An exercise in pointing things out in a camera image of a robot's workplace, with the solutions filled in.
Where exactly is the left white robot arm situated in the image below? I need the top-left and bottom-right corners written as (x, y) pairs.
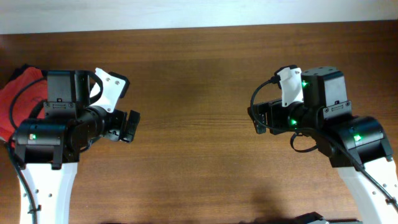
top-left (15, 106), bottom-right (141, 223)

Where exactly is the folded dark navy garment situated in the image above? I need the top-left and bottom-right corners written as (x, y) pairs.
top-left (9, 64), bottom-right (47, 81)

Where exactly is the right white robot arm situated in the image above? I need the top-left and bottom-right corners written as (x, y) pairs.
top-left (248, 99), bottom-right (397, 223)

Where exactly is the orange McKinney Boyd soccer t-shirt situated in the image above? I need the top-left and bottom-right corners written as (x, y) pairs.
top-left (1, 77), bottom-right (47, 141)

